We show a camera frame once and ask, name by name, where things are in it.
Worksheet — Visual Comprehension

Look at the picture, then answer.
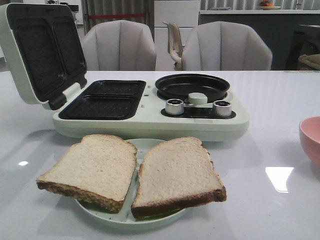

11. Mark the bread slice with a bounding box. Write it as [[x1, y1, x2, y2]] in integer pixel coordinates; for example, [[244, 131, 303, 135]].
[[131, 136, 227, 219], [36, 134, 138, 213]]

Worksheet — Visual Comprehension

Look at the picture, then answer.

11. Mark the green breakfast maker lid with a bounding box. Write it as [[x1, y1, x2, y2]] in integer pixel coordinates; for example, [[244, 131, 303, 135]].
[[0, 3, 87, 110]]

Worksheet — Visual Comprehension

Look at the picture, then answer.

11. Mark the pink bowl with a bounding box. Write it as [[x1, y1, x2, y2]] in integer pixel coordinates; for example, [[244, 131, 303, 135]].
[[299, 116, 320, 165]]

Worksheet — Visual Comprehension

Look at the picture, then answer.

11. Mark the green breakfast maker base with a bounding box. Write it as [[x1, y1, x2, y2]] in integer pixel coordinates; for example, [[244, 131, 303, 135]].
[[53, 79, 250, 142]]

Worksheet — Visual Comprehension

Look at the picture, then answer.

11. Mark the left silver control knob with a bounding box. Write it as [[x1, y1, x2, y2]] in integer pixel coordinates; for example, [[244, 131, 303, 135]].
[[165, 98, 184, 116]]

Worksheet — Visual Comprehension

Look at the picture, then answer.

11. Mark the silver control knob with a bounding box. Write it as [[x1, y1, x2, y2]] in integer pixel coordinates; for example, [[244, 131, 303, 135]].
[[165, 98, 184, 116], [212, 100, 232, 118]]

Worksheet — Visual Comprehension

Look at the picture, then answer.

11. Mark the black round frying pan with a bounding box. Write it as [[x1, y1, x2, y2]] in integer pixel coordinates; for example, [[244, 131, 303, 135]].
[[155, 73, 230, 103]]

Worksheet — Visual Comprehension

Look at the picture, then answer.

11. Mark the right silver control knob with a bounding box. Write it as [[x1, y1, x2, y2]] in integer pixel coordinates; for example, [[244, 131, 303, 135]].
[[212, 100, 232, 118]]

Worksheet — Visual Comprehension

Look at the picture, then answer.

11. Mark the beige office chair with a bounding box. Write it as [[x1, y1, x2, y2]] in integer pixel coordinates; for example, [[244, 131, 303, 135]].
[[163, 21, 183, 71]]

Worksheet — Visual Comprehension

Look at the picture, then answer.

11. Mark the left grey upholstered chair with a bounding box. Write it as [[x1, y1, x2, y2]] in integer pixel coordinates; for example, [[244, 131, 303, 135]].
[[81, 20, 157, 71]]

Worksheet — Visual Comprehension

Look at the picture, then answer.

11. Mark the grey upholstered chair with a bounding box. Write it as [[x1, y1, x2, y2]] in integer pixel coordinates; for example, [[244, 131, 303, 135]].
[[81, 20, 157, 71], [182, 21, 273, 71]]

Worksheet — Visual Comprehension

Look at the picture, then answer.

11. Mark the right grey upholstered chair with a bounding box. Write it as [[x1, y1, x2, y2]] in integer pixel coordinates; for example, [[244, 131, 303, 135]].
[[182, 21, 273, 71]]

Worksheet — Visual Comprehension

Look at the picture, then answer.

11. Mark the light green round plate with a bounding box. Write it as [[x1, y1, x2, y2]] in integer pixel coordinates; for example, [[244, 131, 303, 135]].
[[75, 138, 187, 231]]

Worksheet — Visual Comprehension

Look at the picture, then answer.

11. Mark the white cabinet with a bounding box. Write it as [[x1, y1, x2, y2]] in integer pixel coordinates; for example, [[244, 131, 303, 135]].
[[154, 0, 201, 71]]

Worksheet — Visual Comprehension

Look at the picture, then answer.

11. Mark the fruit bowl on counter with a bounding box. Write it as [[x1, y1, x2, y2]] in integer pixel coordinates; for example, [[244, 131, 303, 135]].
[[258, 0, 281, 10]]

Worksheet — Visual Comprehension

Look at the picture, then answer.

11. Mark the beige cushion at right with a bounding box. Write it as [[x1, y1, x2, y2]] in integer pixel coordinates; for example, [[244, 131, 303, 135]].
[[298, 54, 320, 71]]

